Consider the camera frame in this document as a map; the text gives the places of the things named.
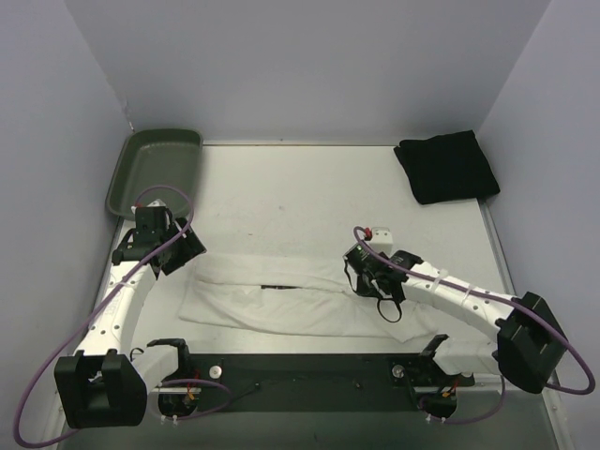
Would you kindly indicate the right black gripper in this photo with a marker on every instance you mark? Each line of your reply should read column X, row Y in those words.
column 364, row 274

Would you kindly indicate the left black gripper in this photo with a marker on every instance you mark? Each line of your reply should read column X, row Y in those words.
column 185, row 249

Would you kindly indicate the white t-shirt with robot print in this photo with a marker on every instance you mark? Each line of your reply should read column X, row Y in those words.
column 309, row 307

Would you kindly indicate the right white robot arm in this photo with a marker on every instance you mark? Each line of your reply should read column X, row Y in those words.
column 524, row 339

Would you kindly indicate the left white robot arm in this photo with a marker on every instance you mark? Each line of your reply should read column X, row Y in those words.
column 99, row 386

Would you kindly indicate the dark green plastic tray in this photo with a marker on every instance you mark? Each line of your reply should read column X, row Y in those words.
column 156, row 164

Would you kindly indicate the folded black t-shirt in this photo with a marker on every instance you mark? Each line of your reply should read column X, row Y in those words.
column 447, row 168

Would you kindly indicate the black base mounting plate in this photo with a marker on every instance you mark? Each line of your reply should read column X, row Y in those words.
column 308, row 383

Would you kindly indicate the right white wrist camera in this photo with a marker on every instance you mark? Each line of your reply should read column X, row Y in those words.
column 380, row 239

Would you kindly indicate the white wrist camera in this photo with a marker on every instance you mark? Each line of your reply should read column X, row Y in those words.
column 380, row 239
column 155, row 203

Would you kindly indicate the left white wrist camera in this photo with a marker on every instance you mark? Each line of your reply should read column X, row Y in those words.
column 155, row 203

